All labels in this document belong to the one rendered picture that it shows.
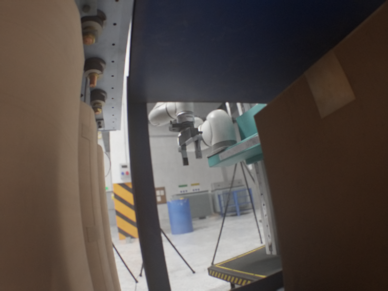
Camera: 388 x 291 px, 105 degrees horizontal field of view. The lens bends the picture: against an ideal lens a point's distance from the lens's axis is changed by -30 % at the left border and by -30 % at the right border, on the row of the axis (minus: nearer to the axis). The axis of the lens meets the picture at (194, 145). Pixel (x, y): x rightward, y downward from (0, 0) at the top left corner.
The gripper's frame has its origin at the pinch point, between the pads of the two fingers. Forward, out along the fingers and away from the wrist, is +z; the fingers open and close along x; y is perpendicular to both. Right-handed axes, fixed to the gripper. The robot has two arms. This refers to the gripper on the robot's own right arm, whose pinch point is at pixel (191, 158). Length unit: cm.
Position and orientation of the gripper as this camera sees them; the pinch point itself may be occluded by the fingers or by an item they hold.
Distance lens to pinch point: 101.6
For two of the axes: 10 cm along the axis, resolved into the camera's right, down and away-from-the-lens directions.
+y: 8.7, 0.1, 5.0
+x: -4.8, 3.1, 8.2
